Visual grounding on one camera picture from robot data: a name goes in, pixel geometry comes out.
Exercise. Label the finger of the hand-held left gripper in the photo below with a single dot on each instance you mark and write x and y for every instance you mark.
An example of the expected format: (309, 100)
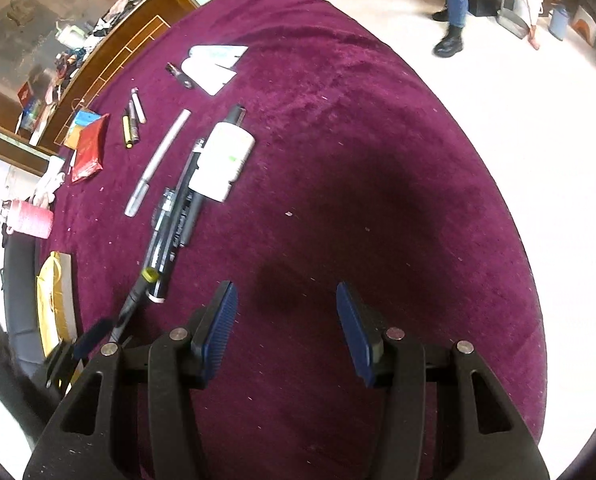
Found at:
(93, 337)
(60, 362)

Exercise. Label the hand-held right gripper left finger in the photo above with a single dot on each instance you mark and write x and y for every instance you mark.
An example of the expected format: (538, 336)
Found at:
(220, 325)

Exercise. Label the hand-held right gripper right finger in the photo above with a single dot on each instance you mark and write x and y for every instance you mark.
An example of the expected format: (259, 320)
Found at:
(358, 330)

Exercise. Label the black marker yellow band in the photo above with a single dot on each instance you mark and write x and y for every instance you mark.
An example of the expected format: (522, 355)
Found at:
(130, 305)

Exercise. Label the pile of black markers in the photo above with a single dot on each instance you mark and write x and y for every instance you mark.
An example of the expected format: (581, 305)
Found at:
(163, 260)

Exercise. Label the white bottle green label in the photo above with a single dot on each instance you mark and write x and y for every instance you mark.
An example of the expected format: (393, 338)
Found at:
(223, 160)

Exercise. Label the dark grey pen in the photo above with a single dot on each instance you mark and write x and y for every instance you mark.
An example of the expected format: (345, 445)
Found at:
(236, 114)

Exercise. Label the black office chair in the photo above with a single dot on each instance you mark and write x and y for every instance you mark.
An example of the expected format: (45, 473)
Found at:
(20, 310)

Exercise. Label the white gloves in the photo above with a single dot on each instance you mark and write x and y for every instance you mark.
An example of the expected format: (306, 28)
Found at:
(50, 180)

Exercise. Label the red foil packet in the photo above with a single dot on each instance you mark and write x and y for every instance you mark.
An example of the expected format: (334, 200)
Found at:
(89, 152)

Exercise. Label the yellow pen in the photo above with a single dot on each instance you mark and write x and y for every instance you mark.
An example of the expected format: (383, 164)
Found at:
(126, 132)

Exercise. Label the white pen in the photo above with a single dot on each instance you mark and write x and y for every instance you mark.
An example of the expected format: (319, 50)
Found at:
(139, 107)

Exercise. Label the plain white packet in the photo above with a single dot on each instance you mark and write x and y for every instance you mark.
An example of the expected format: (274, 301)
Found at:
(208, 77)

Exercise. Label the black pen silver tip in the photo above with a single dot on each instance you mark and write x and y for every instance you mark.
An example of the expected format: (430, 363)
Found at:
(180, 76)

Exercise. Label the red box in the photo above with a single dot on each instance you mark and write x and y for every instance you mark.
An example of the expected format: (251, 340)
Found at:
(24, 91)

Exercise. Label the white packet blue print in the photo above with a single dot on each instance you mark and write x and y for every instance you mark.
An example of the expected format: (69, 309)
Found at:
(218, 54)

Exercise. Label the pile of assorted clutter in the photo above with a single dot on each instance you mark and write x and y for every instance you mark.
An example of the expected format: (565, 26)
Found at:
(63, 65)

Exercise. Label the wooden cabinet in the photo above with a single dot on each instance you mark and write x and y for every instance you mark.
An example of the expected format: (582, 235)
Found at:
(123, 45)

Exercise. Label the white kettle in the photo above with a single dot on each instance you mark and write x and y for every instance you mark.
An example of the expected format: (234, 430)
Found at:
(70, 35)

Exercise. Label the grey dustpan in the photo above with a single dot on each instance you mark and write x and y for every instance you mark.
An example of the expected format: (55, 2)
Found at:
(510, 22)

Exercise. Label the blue grey canister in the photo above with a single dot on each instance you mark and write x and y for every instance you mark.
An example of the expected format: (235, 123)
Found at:
(559, 22)

